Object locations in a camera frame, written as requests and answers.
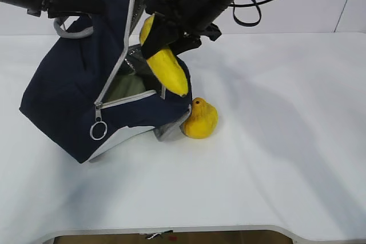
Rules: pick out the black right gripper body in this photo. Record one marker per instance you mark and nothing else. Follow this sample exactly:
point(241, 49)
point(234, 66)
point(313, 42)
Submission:
point(195, 17)

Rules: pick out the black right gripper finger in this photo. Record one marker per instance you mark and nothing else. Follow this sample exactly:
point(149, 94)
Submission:
point(185, 44)
point(162, 30)

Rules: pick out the yellow banana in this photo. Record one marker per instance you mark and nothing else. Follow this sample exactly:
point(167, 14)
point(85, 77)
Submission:
point(163, 64)

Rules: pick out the navy blue lunch bag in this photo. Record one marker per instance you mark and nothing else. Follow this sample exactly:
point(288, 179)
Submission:
point(65, 97)

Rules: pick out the yellow pear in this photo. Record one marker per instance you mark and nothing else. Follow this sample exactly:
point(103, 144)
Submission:
point(202, 121)

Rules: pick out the green lidded glass container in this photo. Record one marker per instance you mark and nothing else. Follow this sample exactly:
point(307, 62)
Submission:
point(124, 86)

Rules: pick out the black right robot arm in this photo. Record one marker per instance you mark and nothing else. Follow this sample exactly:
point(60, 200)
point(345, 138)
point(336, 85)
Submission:
point(180, 24)

